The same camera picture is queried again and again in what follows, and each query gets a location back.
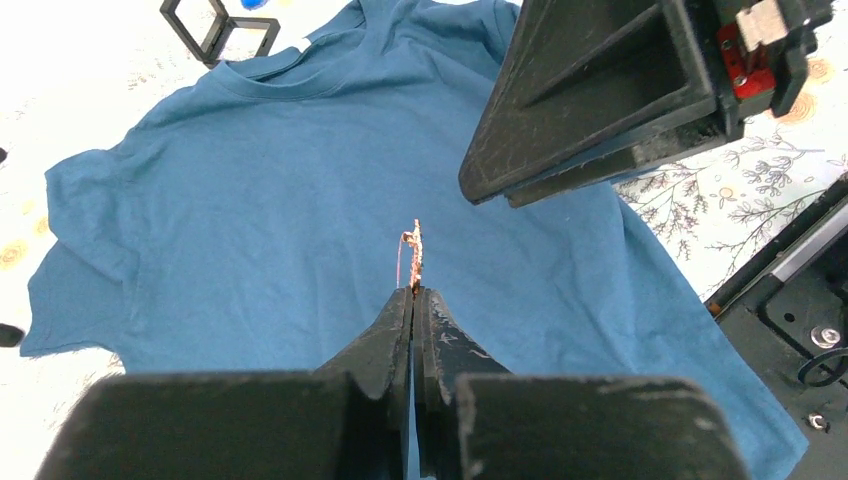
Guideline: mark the floral patterned table mat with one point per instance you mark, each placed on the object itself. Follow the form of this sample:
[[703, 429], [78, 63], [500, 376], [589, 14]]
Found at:
[[77, 75]]

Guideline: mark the black square brooch box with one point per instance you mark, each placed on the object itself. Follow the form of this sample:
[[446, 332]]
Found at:
[[208, 50]]

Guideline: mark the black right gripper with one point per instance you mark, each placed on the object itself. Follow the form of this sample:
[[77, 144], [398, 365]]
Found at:
[[593, 91]]

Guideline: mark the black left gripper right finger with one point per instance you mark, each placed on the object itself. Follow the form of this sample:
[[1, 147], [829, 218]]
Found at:
[[442, 352]]

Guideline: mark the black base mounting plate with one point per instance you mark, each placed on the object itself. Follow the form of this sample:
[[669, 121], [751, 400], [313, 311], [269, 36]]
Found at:
[[785, 312]]

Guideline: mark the pink music stand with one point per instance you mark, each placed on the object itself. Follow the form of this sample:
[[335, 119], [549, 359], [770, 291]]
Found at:
[[11, 336]]

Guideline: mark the blue shirt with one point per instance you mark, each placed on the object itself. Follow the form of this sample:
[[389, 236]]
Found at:
[[250, 222]]

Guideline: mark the small blue brooch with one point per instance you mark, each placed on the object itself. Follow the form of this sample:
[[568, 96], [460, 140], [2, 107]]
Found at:
[[251, 5]]

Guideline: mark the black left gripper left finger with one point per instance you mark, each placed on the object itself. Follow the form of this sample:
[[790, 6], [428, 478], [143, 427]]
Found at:
[[376, 365]]

